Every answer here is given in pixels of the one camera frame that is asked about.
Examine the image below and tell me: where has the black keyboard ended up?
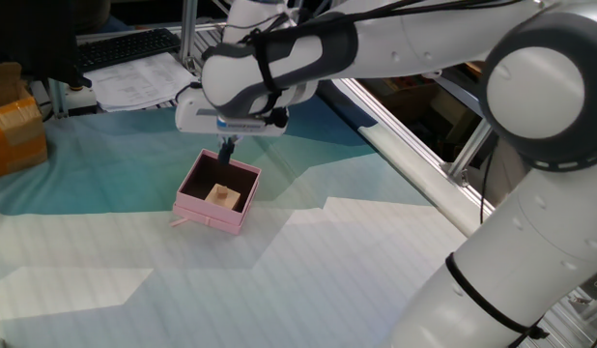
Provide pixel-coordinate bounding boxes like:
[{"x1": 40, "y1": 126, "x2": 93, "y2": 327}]
[{"x1": 77, "y1": 27, "x2": 183, "y2": 73}]

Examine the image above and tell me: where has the aluminium table edge rail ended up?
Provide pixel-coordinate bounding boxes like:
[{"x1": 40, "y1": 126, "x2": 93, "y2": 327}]
[{"x1": 336, "y1": 76, "x2": 496, "y2": 223}]

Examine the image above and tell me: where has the silver blue wrist camera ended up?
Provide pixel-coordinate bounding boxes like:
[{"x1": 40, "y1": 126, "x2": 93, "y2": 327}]
[{"x1": 215, "y1": 113, "x2": 269, "y2": 132}]

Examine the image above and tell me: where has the cardboard box with yellow tape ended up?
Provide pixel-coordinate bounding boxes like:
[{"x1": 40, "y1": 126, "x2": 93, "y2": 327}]
[{"x1": 0, "y1": 61, "x2": 49, "y2": 180}]

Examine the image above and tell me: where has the large wooden cube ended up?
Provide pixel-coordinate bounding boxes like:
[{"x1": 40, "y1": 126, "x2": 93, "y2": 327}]
[{"x1": 204, "y1": 183, "x2": 242, "y2": 212}]

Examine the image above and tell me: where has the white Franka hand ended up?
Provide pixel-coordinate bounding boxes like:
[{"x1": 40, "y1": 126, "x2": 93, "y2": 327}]
[{"x1": 175, "y1": 86, "x2": 290, "y2": 168}]

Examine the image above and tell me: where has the printed paper stack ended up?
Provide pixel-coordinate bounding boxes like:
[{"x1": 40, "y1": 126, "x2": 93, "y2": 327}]
[{"x1": 83, "y1": 51, "x2": 203, "y2": 113}]

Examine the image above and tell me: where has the black monitor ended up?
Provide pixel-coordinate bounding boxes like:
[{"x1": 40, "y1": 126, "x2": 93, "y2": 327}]
[{"x1": 0, "y1": 0, "x2": 93, "y2": 89}]

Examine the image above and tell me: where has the teal white tablecloth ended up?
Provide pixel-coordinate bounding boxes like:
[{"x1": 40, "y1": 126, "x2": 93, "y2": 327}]
[{"x1": 0, "y1": 94, "x2": 496, "y2": 348}]

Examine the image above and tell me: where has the aluminium frame post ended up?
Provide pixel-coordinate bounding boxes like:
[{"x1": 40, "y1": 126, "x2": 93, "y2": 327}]
[
  {"x1": 179, "y1": 0, "x2": 199, "y2": 67},
  {"x1": 446, "y1": 118, "x2": 493, "y2": 188}
]

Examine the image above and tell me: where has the pink gift box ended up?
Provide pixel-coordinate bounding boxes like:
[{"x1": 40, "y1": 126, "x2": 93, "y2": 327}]
[{"x1": 170, "y1": 148, "x2": 264, "y2": 237}]

